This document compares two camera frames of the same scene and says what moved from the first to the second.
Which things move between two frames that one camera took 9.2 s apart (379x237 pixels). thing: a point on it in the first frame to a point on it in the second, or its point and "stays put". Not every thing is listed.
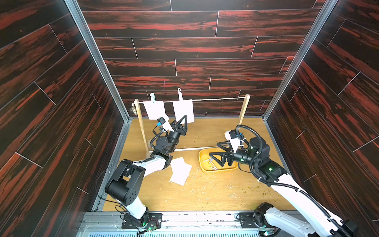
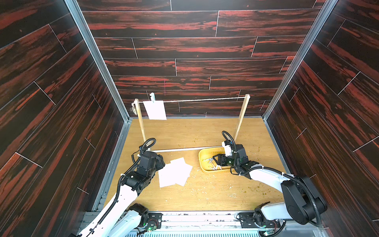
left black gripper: [178, 132] to [159, 161]
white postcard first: [155, 109] stays put
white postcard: [179, 176] stays put
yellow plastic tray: [207, 162] stays put
